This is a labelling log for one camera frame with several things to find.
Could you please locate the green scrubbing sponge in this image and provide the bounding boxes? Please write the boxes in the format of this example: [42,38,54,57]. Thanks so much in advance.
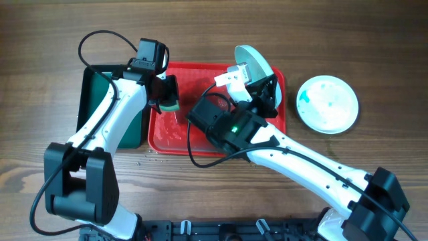
[159,100,180,112]

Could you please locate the white plate tray corner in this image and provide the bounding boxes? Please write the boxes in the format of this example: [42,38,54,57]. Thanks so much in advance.
[235,45,285,109]

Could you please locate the white plate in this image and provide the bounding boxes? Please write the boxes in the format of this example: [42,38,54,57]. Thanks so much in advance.
[296,75,359,135]

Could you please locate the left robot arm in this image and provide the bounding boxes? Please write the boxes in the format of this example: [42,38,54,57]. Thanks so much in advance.
[41,70,178,240]

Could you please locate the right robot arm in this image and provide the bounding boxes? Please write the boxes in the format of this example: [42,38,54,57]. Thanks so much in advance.
[212,63,415,240]

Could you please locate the red plastic tray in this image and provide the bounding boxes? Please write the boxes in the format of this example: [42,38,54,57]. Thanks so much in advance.
[147,62,286,157]

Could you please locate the black tray with green liquid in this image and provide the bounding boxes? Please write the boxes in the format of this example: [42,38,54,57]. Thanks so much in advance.
[76,68,150,149]

